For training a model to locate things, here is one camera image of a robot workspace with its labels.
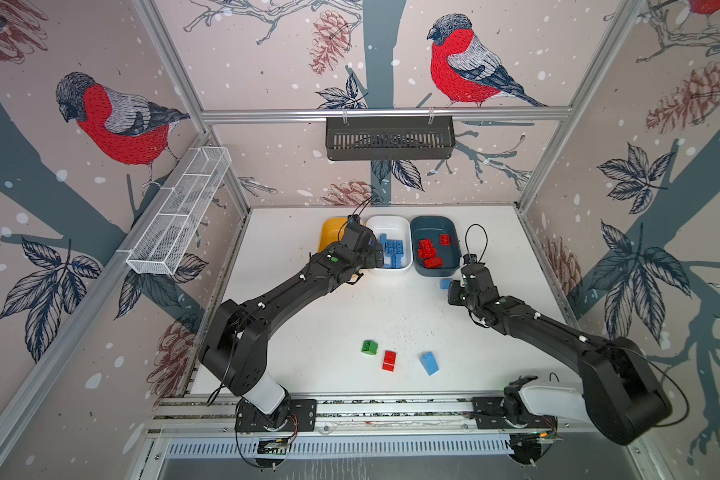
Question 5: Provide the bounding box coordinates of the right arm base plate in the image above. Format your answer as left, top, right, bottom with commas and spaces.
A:
466, 375, 557, 431

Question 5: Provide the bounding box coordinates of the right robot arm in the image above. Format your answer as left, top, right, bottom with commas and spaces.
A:
448, 254, 672, 445

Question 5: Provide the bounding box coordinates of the white wire mesh basket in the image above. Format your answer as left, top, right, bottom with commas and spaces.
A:
126, 146, 231, 275

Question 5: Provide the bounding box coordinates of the yellow plastic bin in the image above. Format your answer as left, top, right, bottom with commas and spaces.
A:
318, 216, 348, 252

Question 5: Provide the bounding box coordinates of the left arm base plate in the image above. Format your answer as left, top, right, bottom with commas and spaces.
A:
235, 392, 317, 433

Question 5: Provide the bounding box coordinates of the white plastic bin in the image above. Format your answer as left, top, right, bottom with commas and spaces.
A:
367, 215, 413, 276

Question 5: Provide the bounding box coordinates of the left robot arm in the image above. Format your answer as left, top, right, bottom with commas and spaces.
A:
198, 214, 384, 428

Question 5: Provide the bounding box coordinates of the light blue lego bottom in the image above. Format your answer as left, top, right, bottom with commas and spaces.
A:
420, 352, 439, 376

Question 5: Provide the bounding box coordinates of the green lego brick right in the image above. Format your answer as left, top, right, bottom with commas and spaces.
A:
361, 340, 378, 356

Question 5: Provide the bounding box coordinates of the black wall basket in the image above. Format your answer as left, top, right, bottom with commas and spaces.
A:
325, 116, 456, 161

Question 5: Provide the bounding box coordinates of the dark teal plastic bin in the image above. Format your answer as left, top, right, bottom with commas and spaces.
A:
411, 215, 461, 278

